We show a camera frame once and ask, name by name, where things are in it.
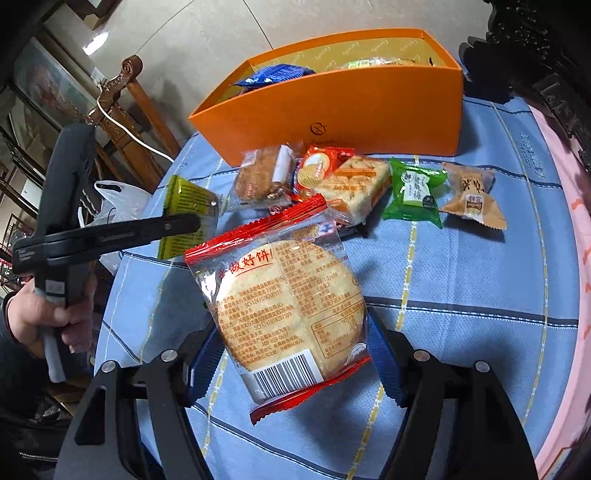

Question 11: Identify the tan candy packet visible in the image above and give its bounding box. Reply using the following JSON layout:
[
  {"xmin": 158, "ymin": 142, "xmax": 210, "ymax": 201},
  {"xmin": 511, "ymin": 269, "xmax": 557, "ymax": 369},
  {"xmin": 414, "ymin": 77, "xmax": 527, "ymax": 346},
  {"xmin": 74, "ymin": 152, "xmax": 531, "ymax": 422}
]
[{"xmin": 438, "ymin": 161, "xmax": 508, "ymax": 232}]

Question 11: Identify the dark jacket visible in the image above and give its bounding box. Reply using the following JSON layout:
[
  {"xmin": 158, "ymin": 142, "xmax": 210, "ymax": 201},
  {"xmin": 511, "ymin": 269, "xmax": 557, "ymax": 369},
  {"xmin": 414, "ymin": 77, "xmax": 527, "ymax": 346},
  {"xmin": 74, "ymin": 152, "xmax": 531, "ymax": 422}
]
[{"xmin": 0, "ymin": 388, "xmax": 77, "ymax": 480}]

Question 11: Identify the carved wooden chair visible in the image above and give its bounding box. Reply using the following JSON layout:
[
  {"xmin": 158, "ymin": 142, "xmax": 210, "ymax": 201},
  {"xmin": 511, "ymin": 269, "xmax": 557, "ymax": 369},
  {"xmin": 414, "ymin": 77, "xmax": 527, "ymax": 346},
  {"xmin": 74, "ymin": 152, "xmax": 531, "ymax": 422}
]
[{"xmin": 76, "ymin": 55, "xmax": 183, "ymax": 195}]

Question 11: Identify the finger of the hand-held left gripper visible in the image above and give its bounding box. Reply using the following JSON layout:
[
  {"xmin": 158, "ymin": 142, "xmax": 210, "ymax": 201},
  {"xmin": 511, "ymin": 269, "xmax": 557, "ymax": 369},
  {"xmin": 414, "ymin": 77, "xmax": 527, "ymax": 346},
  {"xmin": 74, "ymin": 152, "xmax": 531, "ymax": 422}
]
[{"xmin": 95, "ymin": 213, "xmax": 202, "ymax": 253}]

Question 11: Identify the small red cracker packet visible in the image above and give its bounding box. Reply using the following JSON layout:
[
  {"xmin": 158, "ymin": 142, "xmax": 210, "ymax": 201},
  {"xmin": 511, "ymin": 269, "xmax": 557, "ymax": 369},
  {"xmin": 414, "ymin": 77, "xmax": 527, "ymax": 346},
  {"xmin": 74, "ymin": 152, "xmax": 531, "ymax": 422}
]
[{"xmin": 293, "ymin": 144, "xmax": 356, "ymax": 204}]

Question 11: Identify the blue checked tablecloth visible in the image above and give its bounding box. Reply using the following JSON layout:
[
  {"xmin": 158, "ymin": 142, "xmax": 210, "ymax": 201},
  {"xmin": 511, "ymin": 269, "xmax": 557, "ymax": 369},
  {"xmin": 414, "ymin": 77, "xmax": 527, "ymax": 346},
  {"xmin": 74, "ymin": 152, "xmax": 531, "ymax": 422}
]
[{"xmin": 92, "ymin": 90, "xmax": 587, "ymax": 480}]

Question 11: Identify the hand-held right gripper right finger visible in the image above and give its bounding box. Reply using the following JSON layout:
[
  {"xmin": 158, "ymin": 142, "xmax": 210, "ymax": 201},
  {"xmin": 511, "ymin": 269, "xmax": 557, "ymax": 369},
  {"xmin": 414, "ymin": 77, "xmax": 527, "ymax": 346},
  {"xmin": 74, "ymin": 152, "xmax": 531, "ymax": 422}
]
[{"xmin": 366, "ymin": 306, "xmax": 541, "ymax": 480}]

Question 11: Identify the person's left hand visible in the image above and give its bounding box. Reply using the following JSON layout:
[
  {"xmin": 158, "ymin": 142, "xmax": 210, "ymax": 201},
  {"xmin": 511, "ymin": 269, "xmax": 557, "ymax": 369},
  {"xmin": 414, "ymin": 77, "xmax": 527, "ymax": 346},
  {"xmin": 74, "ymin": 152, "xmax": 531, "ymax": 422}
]
[{"xmin": 7, "ymin": 276, "xmax": 100, "ymax": 356}]

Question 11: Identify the white plastic bag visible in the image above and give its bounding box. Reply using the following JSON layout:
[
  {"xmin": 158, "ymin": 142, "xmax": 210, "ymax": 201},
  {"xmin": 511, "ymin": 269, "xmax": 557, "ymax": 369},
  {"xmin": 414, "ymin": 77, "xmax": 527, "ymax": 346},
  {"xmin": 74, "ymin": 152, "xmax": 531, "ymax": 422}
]
[{"xmin": 76, "ymin": 180, "xmax": 153, "ymax": 275}]

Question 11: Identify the framed picture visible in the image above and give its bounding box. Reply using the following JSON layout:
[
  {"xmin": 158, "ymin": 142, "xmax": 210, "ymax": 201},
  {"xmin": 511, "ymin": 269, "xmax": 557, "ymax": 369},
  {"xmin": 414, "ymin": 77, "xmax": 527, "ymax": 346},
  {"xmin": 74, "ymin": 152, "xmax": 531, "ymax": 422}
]
[{"xmin": 11, "ymin": 37, "xmax": 100, "ymax": 134}]

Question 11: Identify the person's left forearm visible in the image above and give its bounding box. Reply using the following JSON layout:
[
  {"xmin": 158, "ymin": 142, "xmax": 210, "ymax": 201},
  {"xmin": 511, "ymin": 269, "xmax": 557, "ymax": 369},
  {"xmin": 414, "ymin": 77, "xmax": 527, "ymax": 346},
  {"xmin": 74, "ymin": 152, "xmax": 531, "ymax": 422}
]
[{"xmin": 0, "ymin": 293, "xmax": 35, "ymax": 374}]

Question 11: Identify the pink cloth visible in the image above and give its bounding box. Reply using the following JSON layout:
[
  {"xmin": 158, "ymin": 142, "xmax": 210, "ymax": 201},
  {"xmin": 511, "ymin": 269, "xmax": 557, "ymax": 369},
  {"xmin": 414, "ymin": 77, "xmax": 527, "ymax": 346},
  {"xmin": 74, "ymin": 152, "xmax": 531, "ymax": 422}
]
[{"xmin": 526, "ymin": 104, "xmax": 591, "ymax": 480}]

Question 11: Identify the brown cake packet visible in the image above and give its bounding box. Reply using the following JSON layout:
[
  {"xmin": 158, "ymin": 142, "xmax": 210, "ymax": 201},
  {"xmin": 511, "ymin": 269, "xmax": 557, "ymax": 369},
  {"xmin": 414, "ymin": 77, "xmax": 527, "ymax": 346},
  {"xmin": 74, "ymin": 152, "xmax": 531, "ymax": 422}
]
[{"xmin": 226, "ymin": 144, "xmax": 298, "ymax": 215}]

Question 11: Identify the orange cardboard box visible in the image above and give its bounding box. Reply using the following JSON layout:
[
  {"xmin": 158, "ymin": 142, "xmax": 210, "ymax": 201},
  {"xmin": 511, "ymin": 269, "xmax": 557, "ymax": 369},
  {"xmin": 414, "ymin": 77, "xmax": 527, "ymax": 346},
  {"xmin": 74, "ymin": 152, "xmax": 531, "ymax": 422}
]
[{"xmin": 188, "ymin": 28, "xmax": 465, "ymax": 168}]

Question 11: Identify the square yellow pastry packet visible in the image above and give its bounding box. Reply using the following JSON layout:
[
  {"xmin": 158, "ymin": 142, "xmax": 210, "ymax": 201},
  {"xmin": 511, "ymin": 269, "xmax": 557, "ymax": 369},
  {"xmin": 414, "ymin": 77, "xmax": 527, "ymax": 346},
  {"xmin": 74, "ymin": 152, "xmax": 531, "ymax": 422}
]
[{"xmin": 318, "ymin": 154, "xmax": 391, "ymax": 227}]

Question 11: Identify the dark carved wooden furniture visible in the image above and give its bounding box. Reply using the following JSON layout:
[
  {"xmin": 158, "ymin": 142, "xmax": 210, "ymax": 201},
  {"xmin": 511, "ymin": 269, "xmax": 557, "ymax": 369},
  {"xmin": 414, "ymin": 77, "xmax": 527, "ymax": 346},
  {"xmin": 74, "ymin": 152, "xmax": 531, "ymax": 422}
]
[{"xmin": 457, "ymin": 0, "xmax": 591, "ymax": 169}]

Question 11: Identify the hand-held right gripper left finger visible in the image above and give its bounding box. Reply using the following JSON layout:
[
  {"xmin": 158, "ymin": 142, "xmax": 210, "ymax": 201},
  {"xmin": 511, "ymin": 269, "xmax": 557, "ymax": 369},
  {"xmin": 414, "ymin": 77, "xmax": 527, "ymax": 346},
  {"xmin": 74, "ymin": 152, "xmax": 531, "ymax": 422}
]
[{"xmin": 53, "ymin": 318, "xmax": 228, "ymax": 480}]

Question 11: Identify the olive green snack packet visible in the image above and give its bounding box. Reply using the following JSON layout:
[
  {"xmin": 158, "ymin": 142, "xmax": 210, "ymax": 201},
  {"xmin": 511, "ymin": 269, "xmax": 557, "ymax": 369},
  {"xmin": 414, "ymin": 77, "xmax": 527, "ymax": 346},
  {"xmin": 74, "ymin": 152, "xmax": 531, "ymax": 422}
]
[{"xmin": 157, "ymin": 174, "xmax": 219, "ymax": 261}]

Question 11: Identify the round rice cracker packet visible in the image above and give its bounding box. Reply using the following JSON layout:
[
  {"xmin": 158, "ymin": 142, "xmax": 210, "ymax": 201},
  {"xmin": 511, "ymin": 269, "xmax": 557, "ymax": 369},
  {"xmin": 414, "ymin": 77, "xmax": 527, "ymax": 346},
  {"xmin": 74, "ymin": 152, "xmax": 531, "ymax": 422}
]
[{"xmin": 185, "ymin": 193, "xmax": 372, "ymax": 426}]

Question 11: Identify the white cable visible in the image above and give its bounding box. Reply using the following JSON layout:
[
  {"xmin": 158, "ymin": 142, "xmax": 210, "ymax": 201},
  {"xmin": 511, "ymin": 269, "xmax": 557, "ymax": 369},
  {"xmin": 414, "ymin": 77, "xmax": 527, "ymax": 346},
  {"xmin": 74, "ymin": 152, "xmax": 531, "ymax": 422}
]
[{"xmin": 85, "ymin": 78, "xmax": 175, "ymax": 162}]

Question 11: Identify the blue snack packet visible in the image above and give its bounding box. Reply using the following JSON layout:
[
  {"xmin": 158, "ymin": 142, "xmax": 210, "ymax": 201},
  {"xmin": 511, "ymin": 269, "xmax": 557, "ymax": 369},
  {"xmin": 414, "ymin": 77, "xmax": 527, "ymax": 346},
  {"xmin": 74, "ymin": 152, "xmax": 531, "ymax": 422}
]
[{"xmin": 233, "ymin": 64, "xmax": 317, "ymax": 93}]

